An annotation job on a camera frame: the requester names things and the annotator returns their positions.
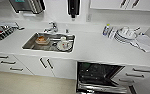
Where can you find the blue-label dish soap bottle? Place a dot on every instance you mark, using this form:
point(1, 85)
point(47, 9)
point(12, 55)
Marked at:
point(106, 30)

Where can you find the stainless steel dishwasher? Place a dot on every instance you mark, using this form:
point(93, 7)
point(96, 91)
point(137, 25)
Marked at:
point(99, 78)

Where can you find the white wall cabinet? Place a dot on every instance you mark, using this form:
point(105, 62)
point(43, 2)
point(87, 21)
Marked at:
point(124, 4)

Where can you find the black wall soap dispenser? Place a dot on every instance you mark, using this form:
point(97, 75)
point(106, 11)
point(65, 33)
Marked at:
point(73, 7)

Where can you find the orange bowl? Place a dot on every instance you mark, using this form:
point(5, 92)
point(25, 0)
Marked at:
point(42, 40)

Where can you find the white mug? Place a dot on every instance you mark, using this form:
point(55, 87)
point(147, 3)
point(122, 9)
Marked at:
point(63, 44)

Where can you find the stack of white plates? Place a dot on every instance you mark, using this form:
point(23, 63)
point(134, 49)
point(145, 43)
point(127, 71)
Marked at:
point(126, 35)

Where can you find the small chrome sink knob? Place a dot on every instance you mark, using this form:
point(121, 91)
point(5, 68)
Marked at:
point(67, 31)

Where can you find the white wall outlet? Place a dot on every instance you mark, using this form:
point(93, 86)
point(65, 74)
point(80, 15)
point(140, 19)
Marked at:
point(89, 18)

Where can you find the steel sink basin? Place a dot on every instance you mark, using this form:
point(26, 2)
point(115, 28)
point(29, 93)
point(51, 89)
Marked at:
point(31, 45)

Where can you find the white two-door base cabinet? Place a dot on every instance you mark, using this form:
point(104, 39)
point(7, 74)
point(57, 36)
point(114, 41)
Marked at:
point(56, 68)

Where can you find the steel paper towel dispenser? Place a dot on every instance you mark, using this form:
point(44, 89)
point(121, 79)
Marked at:
point(26, 5)

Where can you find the dish drying rack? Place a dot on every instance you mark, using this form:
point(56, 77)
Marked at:
point(2, 31)

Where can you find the chrome sink faucet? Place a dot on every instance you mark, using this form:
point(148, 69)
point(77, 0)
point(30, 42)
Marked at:
point(52, 27)

